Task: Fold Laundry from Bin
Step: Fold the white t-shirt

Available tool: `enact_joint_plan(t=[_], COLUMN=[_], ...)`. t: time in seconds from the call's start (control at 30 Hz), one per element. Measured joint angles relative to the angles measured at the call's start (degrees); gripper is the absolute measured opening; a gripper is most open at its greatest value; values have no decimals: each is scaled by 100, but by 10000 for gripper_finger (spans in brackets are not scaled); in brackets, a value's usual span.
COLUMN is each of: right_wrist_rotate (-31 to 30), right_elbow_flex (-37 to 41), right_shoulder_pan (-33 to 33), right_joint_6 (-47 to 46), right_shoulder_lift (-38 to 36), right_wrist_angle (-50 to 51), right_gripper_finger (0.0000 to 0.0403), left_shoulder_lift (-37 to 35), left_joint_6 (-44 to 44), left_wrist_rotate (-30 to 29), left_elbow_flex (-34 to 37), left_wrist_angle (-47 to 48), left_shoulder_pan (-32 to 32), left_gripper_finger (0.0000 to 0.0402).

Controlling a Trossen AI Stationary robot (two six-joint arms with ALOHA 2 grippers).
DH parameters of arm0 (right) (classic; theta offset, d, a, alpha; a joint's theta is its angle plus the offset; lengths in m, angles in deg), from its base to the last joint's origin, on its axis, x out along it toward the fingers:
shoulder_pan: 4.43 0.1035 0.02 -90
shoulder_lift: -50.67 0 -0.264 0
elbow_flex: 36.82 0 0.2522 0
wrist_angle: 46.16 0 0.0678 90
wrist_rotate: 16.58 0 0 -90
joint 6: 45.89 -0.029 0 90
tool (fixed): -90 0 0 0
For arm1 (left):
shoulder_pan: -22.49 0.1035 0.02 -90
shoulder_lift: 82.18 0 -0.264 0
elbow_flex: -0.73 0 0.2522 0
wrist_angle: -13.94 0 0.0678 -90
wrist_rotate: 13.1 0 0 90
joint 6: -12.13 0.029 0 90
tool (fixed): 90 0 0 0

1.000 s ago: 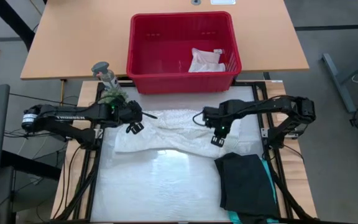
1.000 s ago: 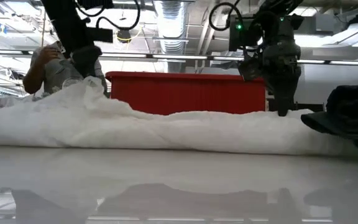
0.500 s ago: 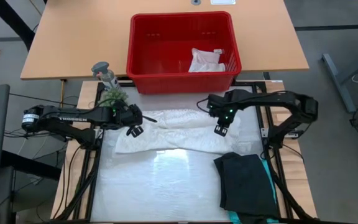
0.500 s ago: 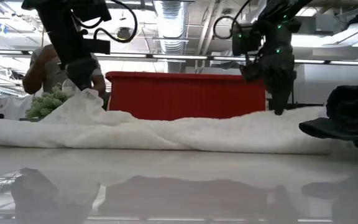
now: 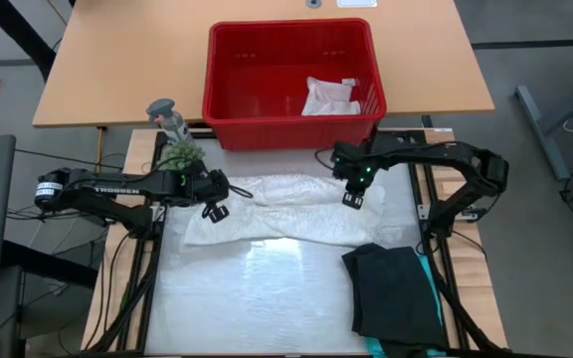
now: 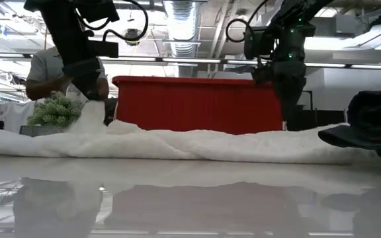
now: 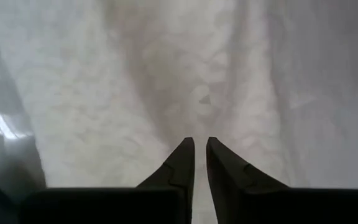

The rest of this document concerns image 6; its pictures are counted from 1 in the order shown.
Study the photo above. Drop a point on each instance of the green potted plant patterned pot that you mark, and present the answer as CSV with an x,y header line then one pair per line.
x,y
55,114

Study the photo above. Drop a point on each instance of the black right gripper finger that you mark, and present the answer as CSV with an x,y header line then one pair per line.
x,y
295,109
283,105

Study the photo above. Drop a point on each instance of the long ceiling light strip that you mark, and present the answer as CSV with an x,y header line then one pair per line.
x,y
190,60

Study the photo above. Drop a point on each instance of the ribbed silver duct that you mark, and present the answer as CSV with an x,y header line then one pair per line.
x,y
184,20

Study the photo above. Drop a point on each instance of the dark grey garment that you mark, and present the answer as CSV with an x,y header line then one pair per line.
x,y
375,125

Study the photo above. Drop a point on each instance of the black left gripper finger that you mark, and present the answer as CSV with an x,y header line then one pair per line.
x,y
86,91
97,89

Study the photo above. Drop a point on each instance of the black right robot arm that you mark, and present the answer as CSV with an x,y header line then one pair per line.
x,y
296,13

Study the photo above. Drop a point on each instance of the black ceiling dome camera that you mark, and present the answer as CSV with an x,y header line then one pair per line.
x,y
131,33

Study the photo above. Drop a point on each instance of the large black screen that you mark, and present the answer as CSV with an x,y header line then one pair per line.
x,y
326,119

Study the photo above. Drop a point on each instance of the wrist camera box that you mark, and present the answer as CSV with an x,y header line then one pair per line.
x,y
258,43
102,49

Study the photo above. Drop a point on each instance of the white lace garment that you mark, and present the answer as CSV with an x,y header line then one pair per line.
x,y
177,145

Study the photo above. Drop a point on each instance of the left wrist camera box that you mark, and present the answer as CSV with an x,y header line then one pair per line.
x,y
102,49

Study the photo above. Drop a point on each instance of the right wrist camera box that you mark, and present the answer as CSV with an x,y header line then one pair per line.
x,y
258,43

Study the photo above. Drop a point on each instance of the white hanging sheet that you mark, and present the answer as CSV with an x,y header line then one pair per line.
x,y
15,115

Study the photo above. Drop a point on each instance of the red plastic bin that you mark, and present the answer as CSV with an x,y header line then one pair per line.
x,y
197,105

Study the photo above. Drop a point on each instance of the person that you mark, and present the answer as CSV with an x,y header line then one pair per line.
x,y
45,66

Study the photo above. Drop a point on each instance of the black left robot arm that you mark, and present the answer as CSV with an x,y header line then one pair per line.
x,y
61,29

